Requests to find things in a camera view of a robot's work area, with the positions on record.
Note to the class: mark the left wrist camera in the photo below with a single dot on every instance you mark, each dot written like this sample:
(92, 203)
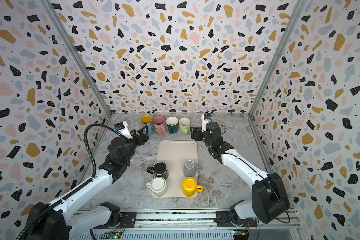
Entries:
(122, 129)

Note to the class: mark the pink patterned mug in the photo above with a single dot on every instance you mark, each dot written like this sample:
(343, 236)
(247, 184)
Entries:
(160, 125)

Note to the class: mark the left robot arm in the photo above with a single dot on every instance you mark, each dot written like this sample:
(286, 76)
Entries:
(56, 220)

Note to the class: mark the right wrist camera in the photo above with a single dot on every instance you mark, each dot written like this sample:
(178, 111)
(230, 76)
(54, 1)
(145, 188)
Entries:
(206, 118)

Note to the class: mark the white mug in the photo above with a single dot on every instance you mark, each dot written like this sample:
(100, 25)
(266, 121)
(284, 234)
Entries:
(158, 186)

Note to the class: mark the cream plastic tray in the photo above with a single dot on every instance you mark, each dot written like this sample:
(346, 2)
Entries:
(175, 154)

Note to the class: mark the grey mug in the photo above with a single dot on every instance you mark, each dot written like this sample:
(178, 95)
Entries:
(190, 169)

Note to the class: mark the black mug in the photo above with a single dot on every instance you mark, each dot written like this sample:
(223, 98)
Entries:
(159, 169)

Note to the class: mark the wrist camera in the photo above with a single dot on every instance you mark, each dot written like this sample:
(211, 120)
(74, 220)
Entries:
(122, 129)
(206, 118)

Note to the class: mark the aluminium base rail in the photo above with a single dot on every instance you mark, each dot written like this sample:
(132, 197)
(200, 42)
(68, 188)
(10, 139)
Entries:
(193, 224)

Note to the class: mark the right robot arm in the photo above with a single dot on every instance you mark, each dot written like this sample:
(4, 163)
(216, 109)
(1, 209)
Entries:
(269, 197)

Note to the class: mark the dark green mug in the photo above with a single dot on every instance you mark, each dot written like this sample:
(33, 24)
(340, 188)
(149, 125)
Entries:
(172, 125)

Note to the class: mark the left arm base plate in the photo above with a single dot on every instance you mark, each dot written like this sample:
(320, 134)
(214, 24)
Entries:
(124, 219)

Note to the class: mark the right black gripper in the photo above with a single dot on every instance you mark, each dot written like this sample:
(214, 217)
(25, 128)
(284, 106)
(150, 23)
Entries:
(198, 134)

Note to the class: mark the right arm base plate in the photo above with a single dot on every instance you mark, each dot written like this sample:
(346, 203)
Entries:
(231, 219)

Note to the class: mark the yellow mug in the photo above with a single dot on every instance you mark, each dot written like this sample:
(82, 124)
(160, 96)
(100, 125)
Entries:
(190, 187)

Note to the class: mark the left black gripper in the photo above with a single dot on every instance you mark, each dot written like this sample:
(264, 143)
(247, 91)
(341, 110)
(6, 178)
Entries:
(143, 138)

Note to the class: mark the light blue yellow-inside mug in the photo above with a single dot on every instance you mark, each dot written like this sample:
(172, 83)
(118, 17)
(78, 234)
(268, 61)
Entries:
(148, 121)

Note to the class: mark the light green mug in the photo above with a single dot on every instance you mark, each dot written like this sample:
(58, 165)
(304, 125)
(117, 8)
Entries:
(184, 125)

